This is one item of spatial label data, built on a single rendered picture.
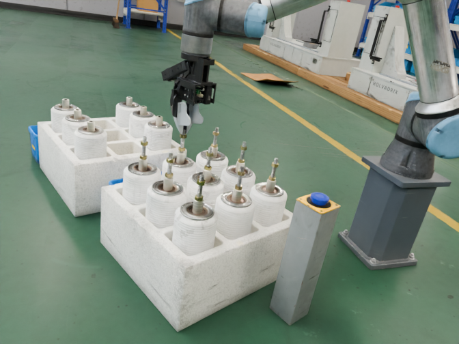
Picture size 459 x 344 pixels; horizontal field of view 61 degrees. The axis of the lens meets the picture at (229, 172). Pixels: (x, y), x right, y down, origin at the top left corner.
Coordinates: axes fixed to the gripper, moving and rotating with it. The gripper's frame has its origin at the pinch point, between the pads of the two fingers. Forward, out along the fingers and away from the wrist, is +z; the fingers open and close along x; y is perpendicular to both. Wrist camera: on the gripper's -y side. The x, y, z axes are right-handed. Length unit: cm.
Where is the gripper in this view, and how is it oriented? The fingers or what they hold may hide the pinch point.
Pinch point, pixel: (182, 127)
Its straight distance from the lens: 107.0
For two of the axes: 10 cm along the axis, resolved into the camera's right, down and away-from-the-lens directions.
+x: 7.0, -2.0, 6.9
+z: -1.5, 9.0, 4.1
